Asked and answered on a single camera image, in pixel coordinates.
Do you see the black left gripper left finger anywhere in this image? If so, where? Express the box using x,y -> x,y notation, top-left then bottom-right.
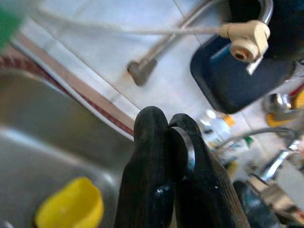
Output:
114,106 -> 175,228

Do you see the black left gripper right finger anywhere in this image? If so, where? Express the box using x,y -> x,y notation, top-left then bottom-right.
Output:
168,113 -> 250,228

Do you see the black round disc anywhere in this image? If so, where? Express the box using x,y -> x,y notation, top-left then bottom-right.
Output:
167,126 -> 196,183

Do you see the yellow plastic bowl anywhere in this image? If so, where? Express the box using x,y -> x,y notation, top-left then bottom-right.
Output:
34,177 -> 105,228

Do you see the stainless steel sink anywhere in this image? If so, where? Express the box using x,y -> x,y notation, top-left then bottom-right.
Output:
0,68 -> 136,228

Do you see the dark blue plastic tray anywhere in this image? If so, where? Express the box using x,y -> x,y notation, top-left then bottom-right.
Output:
190,35 -> 296,114

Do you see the chrome tap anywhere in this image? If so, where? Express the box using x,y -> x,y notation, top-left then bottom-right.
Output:
262,93 -> 297,121

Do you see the chrome faucet spout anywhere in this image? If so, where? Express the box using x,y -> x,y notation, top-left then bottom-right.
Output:
257,0 -> 274,26

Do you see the green soap bottle blue cap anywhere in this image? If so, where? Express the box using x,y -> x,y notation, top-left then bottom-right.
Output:
0,0 -> 27,52

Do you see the grey metal hose nozzle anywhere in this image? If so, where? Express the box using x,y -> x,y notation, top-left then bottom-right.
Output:
127,0 -> 224,86

